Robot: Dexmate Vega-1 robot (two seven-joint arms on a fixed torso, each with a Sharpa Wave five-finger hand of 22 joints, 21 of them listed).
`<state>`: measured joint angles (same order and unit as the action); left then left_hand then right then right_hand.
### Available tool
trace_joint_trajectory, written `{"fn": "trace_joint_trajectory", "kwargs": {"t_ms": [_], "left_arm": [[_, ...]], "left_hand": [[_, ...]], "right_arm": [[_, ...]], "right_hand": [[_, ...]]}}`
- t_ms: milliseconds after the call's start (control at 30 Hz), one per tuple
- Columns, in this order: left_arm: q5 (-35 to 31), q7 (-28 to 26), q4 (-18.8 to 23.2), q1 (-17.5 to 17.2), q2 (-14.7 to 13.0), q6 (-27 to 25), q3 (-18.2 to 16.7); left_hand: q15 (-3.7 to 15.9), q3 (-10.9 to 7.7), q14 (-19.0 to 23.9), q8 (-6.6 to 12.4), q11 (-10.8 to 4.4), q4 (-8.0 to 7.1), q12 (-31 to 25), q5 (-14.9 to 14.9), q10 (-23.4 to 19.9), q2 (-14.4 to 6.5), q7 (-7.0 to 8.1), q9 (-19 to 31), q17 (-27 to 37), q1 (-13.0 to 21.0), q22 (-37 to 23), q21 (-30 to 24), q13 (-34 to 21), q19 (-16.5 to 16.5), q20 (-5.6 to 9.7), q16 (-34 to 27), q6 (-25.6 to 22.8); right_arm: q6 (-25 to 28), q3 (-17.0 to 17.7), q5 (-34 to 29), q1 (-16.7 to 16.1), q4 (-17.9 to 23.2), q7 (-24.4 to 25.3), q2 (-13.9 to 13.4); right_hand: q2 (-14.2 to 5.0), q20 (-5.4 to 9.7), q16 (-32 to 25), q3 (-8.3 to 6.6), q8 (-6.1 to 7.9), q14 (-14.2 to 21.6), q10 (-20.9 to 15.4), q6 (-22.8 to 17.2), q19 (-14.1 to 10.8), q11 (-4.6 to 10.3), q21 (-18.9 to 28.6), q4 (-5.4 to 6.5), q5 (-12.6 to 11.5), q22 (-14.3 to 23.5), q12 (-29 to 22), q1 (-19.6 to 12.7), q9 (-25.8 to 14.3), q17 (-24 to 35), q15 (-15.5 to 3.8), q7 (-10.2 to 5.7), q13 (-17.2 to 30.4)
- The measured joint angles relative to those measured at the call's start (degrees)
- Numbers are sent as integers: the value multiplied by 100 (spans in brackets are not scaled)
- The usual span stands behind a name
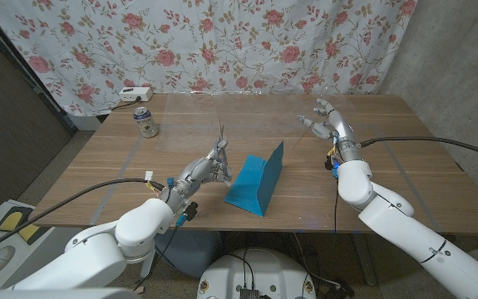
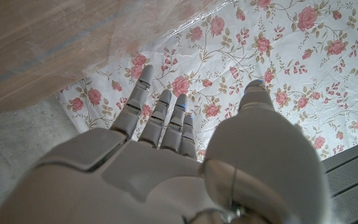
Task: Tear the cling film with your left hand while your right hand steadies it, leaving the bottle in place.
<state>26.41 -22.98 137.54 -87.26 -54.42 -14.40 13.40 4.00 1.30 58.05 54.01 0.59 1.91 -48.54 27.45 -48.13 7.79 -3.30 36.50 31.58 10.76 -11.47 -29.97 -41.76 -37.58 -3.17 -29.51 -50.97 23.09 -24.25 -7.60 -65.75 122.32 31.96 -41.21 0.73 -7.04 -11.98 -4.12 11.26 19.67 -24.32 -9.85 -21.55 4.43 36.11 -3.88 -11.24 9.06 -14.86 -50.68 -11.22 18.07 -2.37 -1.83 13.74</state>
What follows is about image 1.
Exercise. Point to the white floor platform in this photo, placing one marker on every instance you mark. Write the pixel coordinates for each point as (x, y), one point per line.
(47, 241)

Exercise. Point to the grey table leg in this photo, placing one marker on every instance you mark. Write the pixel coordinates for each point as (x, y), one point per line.
(365, 261)

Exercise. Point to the white power strip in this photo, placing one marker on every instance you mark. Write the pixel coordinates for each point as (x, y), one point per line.
(135, 94)

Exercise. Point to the floral rose backdrop cloth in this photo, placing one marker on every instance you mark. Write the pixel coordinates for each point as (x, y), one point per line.
(222, 45)

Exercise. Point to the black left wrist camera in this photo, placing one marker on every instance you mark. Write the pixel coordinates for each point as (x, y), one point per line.
(191, 207)

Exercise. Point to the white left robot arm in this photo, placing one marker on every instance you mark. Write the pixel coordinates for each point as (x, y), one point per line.
(105, 249)

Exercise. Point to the black power adapter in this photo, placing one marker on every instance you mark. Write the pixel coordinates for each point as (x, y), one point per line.
(340, 289)

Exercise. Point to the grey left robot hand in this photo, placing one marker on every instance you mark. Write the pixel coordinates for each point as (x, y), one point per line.
(197, 174)

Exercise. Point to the grey stool with white legs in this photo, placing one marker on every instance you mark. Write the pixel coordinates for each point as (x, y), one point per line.
(188, 253)

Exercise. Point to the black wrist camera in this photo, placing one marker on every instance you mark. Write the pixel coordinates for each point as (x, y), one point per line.
(329, 163)
(191, 207)

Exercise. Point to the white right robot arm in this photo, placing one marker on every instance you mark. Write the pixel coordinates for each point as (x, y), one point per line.
(405, 232)

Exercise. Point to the black door frame strip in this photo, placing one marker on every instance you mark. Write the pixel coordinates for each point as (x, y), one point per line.
(35, 79)

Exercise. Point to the silver beverage can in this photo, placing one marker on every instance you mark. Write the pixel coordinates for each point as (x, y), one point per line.
(146, 124)

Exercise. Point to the yellow black foot pedal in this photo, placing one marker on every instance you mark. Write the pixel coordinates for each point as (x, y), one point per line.
(12, 220)

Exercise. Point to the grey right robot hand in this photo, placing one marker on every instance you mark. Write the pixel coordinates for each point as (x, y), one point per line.
(342, 128)

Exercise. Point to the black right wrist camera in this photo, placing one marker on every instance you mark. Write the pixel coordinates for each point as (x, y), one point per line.
(329, 163)

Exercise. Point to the white robot torso base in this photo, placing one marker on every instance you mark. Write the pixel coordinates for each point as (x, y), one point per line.
(263, 270)

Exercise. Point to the blue folded paper card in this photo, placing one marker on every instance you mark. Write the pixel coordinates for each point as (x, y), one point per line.
(259, 182)

